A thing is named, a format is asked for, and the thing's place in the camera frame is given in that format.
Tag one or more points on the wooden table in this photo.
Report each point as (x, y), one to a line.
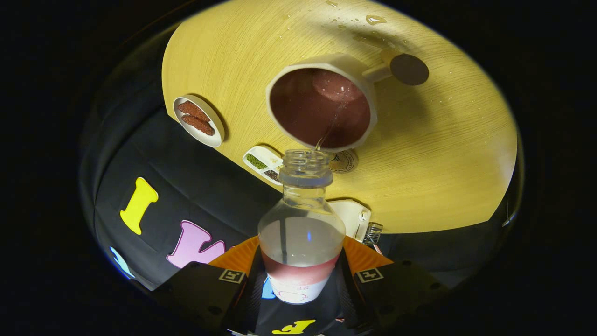
(443, 154)

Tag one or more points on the clear juice bottle pink label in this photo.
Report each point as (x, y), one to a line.
(301, 242)

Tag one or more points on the white toaster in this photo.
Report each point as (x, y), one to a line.
(352, 217)

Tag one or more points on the white divided dish with beans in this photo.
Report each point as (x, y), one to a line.
(268, 161)

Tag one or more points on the white round plate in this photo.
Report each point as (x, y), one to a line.
(212, 140)

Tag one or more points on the red meat piece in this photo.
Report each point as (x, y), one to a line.
(198, 124)
(192, 110)

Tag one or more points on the striped straw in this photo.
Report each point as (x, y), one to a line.
(377, 248)

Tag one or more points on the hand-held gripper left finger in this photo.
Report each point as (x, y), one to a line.
(252, 294)

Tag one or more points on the round brown coaster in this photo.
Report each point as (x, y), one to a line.
(347, 162)

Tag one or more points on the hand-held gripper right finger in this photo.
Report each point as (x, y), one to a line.
(347, 289)

